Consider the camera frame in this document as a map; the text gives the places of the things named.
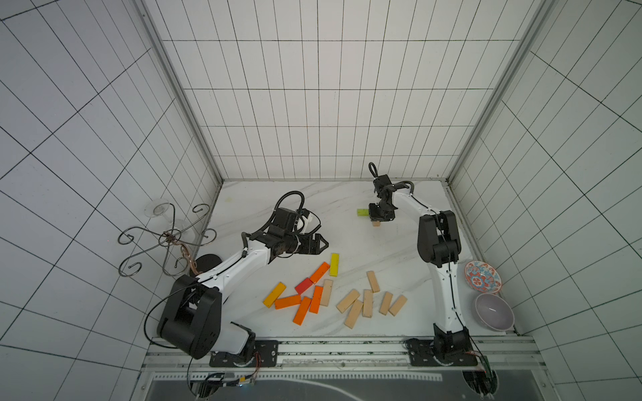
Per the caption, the natural block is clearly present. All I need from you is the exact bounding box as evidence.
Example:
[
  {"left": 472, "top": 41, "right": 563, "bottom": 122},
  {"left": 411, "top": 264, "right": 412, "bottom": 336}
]
[
  {"left": 366, "top": 271, "right": 381, "bottom": 293},
  {"left": 320, "top": 279, "right": 334, "bottom": 307},
  {"left": 362, "top": 289, "right": 374, "bottom": 318},
  {"left": 389, "top": 295, "right": 407, "bottom": 316},
  {"left": 379, "top": 292, "right": 393, "bottom": 316}
]

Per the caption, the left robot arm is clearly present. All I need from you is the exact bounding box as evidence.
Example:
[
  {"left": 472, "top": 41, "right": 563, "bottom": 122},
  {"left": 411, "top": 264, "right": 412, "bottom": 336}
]
[{"left": 150, "top": 190, "right": 329, "bottom": 364}]

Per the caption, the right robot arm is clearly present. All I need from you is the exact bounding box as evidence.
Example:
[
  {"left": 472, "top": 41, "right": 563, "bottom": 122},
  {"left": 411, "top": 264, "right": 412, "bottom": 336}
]
[{"left": 368, "top": 162, "right": 472, "bottom": 366}]

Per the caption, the orange block upper diagonal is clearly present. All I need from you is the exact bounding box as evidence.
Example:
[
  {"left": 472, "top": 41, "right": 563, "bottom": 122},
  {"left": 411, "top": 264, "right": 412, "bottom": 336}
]
[{"left": 309, "top": 262, "right": 330, "bottom": 283}]

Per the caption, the yellow-green block upper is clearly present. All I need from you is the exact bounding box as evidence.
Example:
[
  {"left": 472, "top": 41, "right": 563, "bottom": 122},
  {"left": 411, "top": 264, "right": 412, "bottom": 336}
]
[{"left": 329, "top": 253, "right": 339, "bottom": 277}]

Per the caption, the natural block beside orange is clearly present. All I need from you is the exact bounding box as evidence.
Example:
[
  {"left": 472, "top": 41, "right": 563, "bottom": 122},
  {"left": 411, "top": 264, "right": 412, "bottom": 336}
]
[{"left": 320, "top": 279, "right": 334, "bottom": 307}]

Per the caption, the red wooden block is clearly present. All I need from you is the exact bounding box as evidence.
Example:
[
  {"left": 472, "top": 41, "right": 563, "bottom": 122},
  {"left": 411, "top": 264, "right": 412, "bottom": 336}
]
[{"left": 295, "top": 277, "right": 314, "bottom": 295}]

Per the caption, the yellow-orange wooden block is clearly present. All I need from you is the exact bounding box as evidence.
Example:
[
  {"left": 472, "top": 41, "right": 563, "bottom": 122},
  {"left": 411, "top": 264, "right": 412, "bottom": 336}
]
[{"left": 263, "top": 282, "right": 287, "bottom": 308}]

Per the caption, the orange block upright middle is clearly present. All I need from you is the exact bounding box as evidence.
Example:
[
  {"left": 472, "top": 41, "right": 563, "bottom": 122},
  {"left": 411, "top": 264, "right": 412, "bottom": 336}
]
[{"left": 309, "top": 286, "right": 324, "bottom": 314}]

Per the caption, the long orange block bottom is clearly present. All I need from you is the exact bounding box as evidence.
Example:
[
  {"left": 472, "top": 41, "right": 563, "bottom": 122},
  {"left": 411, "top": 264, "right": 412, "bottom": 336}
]
[{"left": 293, "top": 297, "right": 312, "bottom": 326}]

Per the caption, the orange block lying horizontal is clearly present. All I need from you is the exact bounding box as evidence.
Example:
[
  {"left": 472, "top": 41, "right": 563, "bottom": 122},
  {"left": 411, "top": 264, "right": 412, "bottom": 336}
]
[{"left": 274, "top": 294, "right": 301, "bottom": 310}]

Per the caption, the dark oval stand base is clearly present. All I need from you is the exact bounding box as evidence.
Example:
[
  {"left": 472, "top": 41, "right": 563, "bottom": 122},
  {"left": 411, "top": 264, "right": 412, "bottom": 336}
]
[{"left": 196, "top": 254, "right": 222, "bottom": 275}]

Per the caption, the patterned red blue plate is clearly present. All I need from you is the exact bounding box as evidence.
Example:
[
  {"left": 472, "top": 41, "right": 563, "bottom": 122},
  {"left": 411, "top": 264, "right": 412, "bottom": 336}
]
[{"left": 464, "top": 261, "right": 503, "bottom": 294}]

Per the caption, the lilac bowl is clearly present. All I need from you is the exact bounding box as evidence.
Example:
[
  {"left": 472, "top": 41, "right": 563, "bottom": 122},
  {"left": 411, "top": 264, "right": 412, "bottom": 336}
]
[{"left": 474, "top": 293, "right": 515, "bottom": 332}]

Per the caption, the ornate metal wire stand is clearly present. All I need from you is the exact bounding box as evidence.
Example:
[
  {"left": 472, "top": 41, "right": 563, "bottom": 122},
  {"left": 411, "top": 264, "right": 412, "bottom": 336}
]
[{"left": 117, "top": 199, "right": 211, "bottom": 277}]

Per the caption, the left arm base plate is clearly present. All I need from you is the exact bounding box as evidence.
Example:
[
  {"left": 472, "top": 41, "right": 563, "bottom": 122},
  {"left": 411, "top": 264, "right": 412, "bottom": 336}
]
[{"left": 209, "top": 340, "right": 279, "bottom": 369}]

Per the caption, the aluminium mounting rail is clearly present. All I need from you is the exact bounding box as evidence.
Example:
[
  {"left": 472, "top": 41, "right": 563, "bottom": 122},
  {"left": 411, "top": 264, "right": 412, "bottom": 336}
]
[{"left": 142, "top": 336, "right": 545, "bottom": 380}]

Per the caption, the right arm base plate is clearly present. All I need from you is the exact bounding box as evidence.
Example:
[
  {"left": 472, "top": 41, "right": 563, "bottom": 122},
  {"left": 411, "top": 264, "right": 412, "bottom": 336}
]
[{"left": 404, "top": 339, "right": 478, "bottom": 368}]

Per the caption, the electronics board with wires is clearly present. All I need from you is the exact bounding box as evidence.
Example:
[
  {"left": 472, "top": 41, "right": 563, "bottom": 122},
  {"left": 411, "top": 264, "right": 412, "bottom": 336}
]
[{"left": 187, "top": 372, "right": 257, "bottom": 400}]

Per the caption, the right base cable bundle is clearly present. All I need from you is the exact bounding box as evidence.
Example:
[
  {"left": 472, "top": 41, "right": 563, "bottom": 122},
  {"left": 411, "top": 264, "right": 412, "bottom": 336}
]
[{"left": 463, "top": 368, "right": 500, "bottom": 399}]

